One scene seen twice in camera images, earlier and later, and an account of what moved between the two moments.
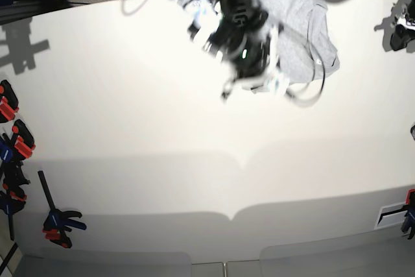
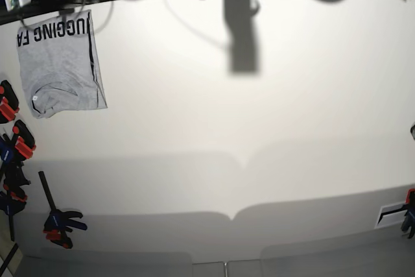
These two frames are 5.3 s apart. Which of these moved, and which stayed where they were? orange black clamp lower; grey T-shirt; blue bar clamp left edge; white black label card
Moved: grey T-shirt
Stayed: blue bar clamp left edge; white black label card; orange black clamp lower
